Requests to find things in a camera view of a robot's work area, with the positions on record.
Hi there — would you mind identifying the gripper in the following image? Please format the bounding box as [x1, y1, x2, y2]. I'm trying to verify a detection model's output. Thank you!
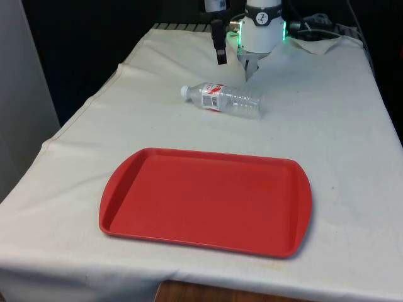
[202, 0, 231, 66]

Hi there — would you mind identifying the clear plastic bottle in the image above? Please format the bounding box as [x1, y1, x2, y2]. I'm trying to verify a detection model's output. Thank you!
[180, 82, 263, 121]

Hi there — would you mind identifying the red tray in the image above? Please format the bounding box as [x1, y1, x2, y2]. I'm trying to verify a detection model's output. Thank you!
[98, 147, 313, 260]

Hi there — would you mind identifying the pale locker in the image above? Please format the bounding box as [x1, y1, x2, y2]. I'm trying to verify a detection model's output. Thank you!
[0, 0, 61, 202]

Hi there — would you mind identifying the black cable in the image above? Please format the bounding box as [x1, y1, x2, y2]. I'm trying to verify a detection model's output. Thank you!
[284, 0, 314, 33]

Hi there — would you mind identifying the white cable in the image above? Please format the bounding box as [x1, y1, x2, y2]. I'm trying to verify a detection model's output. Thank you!
[295, 29, 343, 41]

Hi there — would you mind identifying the grey cable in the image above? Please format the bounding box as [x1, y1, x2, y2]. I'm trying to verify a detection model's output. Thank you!
[346, 0, 376, 72]

